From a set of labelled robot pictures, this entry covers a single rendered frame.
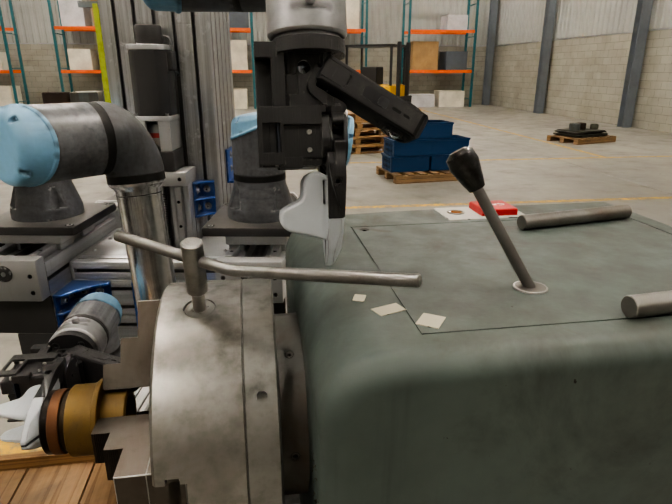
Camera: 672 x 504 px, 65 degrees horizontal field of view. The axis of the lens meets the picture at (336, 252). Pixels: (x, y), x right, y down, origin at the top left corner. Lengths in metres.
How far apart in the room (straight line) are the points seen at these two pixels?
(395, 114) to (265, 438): 0.33
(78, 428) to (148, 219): 0.40
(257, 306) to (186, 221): 0.77
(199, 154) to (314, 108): 0.90
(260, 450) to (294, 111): 0.32
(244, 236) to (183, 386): 0.63
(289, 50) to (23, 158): 0.48
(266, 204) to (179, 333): 0.63
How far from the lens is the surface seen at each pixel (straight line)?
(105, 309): 0.95
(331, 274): 0.48
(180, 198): 1.32
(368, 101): 0.51
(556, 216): 0.86
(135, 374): 0.70
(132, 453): 0.63
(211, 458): 0.56
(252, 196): 1.17
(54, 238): 1.31
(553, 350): 0.50
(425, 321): 0.51
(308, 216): 0.50
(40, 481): 0.99
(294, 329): 0.64
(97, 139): 0.90
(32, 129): 0.87
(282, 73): 0.51
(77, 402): 0.70
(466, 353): 0.47
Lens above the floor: 1.48
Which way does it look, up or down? 19 degrees down
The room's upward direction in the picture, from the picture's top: straight up
